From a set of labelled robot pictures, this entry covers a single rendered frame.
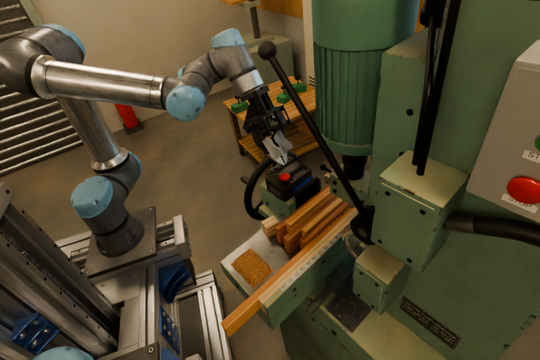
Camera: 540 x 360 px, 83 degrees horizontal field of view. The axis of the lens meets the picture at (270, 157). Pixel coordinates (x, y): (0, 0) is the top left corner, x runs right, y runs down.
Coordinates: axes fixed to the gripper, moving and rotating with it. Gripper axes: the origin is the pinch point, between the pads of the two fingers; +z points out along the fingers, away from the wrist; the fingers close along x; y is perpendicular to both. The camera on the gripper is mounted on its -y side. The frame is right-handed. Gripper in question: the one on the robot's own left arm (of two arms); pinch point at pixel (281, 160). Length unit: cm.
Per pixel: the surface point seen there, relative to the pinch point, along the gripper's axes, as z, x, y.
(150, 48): -105, 65, -254
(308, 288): 28.8, -14.1, 8.9
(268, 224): 14.1, -10.9, -2.9
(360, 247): 18.9, -5.4, 23.6
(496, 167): -2, -9, 55
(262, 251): 19.0, -16.2, -2.7
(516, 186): 0, -10, 57
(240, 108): -14, 61, -127
